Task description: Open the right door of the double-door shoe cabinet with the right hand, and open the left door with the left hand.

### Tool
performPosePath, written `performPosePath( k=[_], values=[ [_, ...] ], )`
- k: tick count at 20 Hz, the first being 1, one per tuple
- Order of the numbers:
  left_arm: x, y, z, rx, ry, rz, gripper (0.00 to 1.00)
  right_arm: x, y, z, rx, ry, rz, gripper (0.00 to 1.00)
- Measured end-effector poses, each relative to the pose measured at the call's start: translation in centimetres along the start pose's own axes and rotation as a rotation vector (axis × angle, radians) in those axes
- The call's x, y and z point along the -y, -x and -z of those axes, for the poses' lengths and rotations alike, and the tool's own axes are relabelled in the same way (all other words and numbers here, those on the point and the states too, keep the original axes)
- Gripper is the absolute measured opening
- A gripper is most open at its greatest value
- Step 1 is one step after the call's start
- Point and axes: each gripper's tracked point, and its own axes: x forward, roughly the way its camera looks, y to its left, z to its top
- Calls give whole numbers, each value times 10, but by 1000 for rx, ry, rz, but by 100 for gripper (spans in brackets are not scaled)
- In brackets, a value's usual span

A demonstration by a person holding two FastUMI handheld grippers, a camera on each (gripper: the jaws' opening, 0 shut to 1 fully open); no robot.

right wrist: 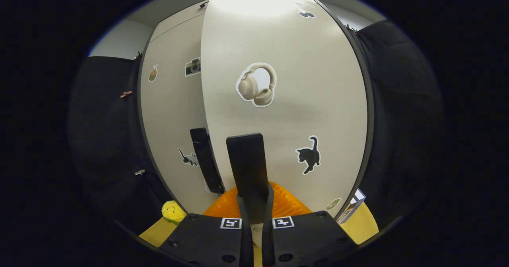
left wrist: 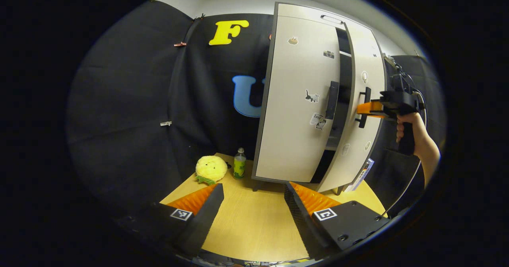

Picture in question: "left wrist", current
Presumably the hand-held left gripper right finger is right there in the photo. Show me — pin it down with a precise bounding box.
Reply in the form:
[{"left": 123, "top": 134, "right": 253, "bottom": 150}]
[{"left": 284, "top": 181, "right": 392, "bottom": 261}]

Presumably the white shoe cabinet door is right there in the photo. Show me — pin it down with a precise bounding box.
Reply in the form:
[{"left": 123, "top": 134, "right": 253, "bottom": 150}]
[
  {"left": 318, "top": 22, "right": 386, "bottom": 193},
  {"left": 254, "top": 16, "right": 342, "bottom": 183}
]

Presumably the green label plastic bottle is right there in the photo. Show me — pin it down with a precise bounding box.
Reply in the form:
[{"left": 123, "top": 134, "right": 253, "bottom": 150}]
[{"left": 233, "top": 148, "right": 247, "bottom": 179}]

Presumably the black backdrop cloth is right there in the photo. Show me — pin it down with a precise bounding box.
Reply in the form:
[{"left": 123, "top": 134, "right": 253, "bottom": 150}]
[{"left": 68, "top": 0, "right": 446, "bottom": 220}]

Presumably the yellow plush toy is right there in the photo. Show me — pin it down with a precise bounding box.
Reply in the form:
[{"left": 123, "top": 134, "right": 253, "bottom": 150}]
[{"left": 195, "top": 156, "right": 228, "bottom": 185}]

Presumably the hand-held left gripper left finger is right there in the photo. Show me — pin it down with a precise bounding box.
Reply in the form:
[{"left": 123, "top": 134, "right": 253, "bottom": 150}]
[{"left": 119, "top": 183, "right": 225, "bottom": 257}]

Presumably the white double-door shoe cabinet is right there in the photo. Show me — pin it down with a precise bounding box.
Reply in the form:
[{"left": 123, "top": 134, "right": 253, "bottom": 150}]
[{"left": 251, "top": 2, "right": 378, "bottom": 192}]

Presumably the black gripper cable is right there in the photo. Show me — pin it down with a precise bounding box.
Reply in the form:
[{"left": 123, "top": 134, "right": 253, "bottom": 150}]
[{"left": 383, "top": 54, "right": 428, "bottom": 216}]

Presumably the white printed box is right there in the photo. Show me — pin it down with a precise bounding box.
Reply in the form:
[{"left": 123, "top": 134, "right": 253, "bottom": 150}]
[{"left": 344, "top": 158, "right": 375, "bottom": 193}]

